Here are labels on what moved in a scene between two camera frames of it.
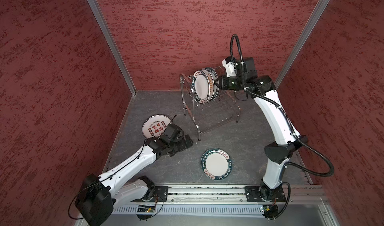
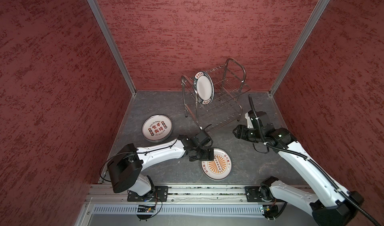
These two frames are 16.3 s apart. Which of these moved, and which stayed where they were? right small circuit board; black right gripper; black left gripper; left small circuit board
Moved: black left gripper; black right gripper
Stayed: right small circuit board; left small circuit board
